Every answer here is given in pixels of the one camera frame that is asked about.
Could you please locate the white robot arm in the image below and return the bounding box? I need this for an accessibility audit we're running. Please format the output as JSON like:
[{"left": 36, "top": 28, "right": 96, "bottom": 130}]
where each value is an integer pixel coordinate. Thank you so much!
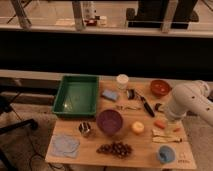
[{"left": 164, "top": 80, "right": 213, "bottom": 127}]

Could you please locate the white plastic cup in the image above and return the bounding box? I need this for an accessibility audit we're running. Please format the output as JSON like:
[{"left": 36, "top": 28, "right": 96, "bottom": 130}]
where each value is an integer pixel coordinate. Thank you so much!
[{"left": 116, "top": 74, "right": 129, "bottom": 90}]

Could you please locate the metal cup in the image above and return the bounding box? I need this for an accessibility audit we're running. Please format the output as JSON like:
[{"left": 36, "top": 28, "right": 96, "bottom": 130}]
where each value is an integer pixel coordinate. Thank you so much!
[{"left": 79, "top": 122, "right": 91, "bottom": 137}]

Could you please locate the blue plastic cup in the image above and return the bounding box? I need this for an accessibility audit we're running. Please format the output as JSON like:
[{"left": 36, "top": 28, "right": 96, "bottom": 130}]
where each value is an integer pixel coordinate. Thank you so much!
[{"left": 156, "top": 145, "right": 176, "bottom": 164}]

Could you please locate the blue sponge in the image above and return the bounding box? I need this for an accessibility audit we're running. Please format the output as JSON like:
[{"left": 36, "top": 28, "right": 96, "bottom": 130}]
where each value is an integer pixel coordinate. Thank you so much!
[{"left": 102, "top": 90, "right": 118, "bottom": 101}]

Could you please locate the small metal can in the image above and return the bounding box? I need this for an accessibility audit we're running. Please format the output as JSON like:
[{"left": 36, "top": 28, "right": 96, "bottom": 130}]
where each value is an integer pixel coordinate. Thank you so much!
[{"left": 127, "top": 89, "right": 135, "bottom": 100}]

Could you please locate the small metal utensil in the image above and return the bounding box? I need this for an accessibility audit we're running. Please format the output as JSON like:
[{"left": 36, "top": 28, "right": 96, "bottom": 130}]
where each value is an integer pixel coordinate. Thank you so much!
[{"left": 116, "top": 105, "right": 141, "bottom": 110}]

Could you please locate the green plastic tray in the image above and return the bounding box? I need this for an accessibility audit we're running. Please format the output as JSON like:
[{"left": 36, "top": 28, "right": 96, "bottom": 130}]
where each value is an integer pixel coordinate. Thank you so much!
[{"left": 52, "top": 76, "right": 99, "bottom": 118}]

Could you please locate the purple bowl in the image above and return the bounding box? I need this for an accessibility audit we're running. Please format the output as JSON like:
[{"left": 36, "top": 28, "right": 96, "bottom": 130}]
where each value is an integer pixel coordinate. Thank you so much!
[{"left": 96, "top": 109, "right": 123, "bottom": 135}]

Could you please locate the yellow round fruit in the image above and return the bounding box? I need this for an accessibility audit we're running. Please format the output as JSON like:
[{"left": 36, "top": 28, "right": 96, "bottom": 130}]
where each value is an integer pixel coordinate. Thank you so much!
[{"left": 131, "top": 121, "right": 145, "bottom": 135}]

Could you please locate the black rectangular block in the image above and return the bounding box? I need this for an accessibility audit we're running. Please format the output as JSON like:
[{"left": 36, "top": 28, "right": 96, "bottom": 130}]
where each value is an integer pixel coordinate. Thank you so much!
[{"left": 155, "top": 103, "right": 164, "bottom": 112}]

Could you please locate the bunch of dark grapes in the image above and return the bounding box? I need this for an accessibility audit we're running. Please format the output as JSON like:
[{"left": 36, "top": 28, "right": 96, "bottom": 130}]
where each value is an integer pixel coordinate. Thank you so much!
[{"left": 96, "top": 142, "right": 133, "bottom": 158}]

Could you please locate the blue cloth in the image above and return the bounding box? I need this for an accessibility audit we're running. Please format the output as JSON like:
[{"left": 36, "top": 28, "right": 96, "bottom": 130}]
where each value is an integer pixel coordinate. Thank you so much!
[{"left": 51, "top": 134, "right": 80, "bottom": 158}]

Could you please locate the black chair base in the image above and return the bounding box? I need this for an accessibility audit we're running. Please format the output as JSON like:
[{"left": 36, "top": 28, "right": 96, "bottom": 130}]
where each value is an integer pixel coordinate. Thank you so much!
[{"left": 0, "top": 94, "right": 39, "bottom": 171}]

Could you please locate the black handled knife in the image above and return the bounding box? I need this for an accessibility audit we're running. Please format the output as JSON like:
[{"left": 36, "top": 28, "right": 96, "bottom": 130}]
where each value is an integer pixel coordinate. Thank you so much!
[{"left": 136, "top": 92, "right": 155, "bottom": 117}]

